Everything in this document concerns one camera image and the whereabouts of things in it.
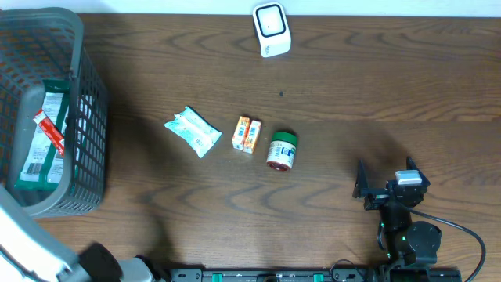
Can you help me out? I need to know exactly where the grey plastic basket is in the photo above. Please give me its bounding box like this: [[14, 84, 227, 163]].
[[1, 8, 109, 218]]

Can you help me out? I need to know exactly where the light teal wipes packet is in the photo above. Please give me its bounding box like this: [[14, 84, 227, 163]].
[[164, 106, 222, 158]]

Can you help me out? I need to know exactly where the green white snack bag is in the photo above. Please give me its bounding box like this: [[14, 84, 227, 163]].
[[14, 80, 70, 192]]

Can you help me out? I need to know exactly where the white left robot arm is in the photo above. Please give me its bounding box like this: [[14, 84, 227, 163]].
[[1, 188, 171, 282]]

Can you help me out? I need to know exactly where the black mounting rail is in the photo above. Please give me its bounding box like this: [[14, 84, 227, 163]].
[[169, 267, 462, 282]]

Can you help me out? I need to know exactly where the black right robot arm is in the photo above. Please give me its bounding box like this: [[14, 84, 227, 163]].
[[353, 157, 442, 267]]

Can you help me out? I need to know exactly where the green lid spice jar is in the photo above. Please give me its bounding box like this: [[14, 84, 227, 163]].
[[266, 132, 298, 172]]

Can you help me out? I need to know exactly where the white barcode scanner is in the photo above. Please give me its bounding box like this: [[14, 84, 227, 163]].
[[252, 2, 292, 58]]

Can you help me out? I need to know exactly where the red white snack stick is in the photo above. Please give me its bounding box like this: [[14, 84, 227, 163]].
[[33, 109, 65, 157]]

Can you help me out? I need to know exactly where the orange small box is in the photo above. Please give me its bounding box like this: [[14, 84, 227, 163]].
[[232, 116, 251, 150], [243, 120, 261, 154]]

